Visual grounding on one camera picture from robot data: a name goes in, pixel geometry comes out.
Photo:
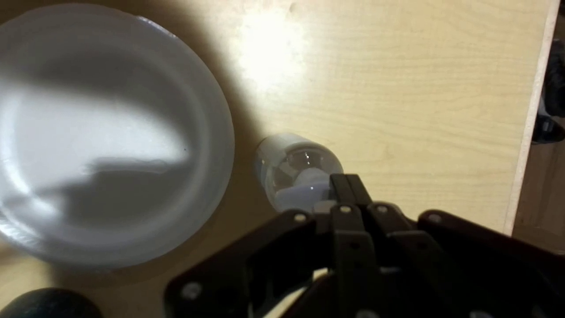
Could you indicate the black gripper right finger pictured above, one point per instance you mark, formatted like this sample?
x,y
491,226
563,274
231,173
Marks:
x,y
441,265

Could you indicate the white round plate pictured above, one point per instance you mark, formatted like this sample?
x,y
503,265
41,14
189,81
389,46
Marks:
x,y
115,138

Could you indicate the dark green mug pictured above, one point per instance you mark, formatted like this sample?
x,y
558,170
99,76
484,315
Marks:
x,y
50,302

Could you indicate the clear pump bottle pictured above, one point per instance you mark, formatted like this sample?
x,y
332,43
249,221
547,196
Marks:
x,y
295,172

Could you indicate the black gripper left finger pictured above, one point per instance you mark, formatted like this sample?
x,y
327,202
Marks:
x,y
325,260

